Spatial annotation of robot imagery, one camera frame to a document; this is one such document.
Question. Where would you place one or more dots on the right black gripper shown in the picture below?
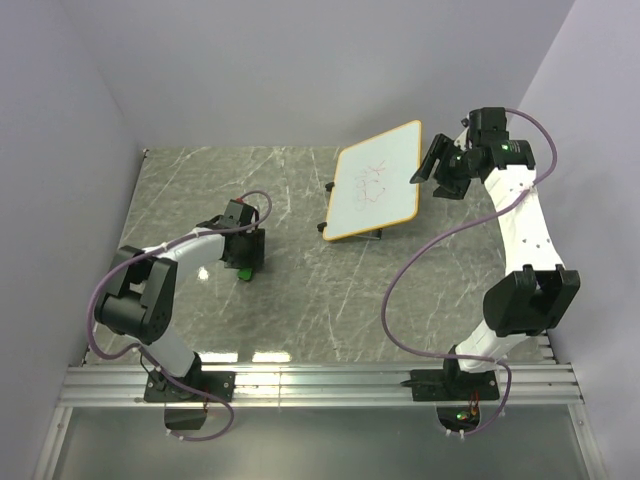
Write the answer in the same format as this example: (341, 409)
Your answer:
(449, 188)

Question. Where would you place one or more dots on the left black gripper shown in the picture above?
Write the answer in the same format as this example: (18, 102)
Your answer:
(255, 259)

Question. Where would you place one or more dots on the green whiteboard eraser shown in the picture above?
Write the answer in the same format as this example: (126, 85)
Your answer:
(246, 274)

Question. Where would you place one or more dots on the yellow framed whiteboard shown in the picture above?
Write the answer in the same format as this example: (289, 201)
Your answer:
(372, 188)

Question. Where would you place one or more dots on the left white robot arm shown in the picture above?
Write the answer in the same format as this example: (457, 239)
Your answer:
(136, 300)

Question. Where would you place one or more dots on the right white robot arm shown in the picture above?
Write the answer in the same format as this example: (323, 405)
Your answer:
(537, 288)

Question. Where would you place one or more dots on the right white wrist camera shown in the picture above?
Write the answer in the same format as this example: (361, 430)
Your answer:
(464, 139)

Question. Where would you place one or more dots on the metal wire board stand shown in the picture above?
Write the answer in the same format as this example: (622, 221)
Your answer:
(375, 234)

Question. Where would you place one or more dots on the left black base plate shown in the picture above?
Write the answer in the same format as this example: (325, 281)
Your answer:
(194, 388)

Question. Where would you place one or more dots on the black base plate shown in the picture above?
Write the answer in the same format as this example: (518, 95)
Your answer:
(440, 386)
(194, 388)

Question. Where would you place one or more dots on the aluminium mounting rail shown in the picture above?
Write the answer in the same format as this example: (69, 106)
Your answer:
(289, 385)

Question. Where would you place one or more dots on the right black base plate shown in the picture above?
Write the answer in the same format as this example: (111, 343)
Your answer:
(440, 386)

